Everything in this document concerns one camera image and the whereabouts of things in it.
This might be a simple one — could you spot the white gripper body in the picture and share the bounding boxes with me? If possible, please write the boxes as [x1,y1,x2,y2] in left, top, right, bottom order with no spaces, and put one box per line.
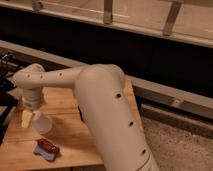
[22,88,44,110]

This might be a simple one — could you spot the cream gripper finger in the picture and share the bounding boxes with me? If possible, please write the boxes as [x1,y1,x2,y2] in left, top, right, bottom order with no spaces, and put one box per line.
[21,110,33,128]

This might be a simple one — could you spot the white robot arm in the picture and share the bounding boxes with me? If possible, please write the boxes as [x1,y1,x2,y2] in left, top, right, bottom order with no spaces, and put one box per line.
[13,64,160,171]

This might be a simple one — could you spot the red toy car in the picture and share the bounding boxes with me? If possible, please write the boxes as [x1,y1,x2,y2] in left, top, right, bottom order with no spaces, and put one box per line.
[37,138,60,154]

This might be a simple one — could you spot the wooden board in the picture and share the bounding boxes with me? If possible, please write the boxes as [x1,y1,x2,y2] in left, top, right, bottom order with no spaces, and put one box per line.
[0,77,145,171]

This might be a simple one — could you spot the black cables and equipment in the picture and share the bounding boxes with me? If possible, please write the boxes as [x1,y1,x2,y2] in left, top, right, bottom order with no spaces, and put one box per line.
[0,50,24,146]

